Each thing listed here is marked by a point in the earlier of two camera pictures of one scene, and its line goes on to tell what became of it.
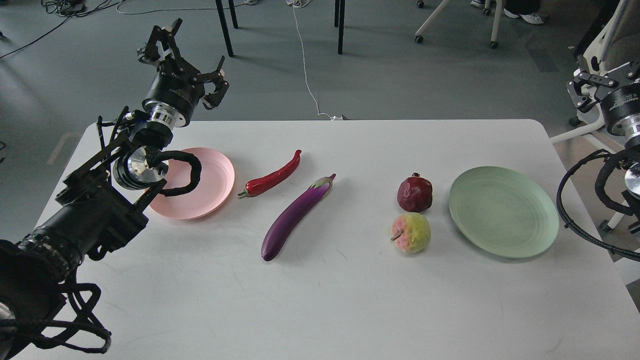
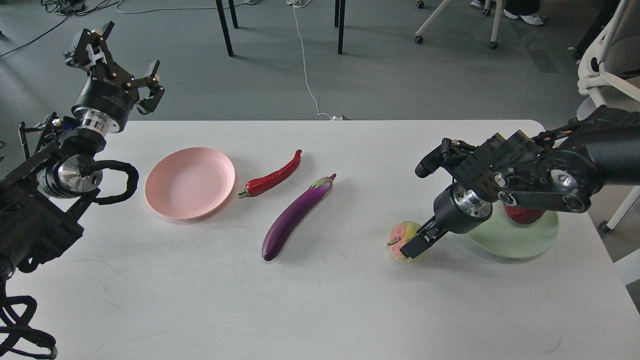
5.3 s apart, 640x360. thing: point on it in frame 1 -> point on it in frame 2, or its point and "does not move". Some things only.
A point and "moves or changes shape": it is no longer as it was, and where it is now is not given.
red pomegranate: (414, 194) -> (523, 215)
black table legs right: (340, 9) does not move
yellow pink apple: (412, 232) moves or changes shape
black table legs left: (224, 25) does not move
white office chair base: (419, 37) does not move
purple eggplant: (290, 219) does not move
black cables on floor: (69, 9) does not move
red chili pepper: (257, 185) does not move
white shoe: (533, 18) does not move
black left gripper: (177, 87) -> (106, 104)
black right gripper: (621, 108) -> (459, 210)
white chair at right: (614, 42) does not move
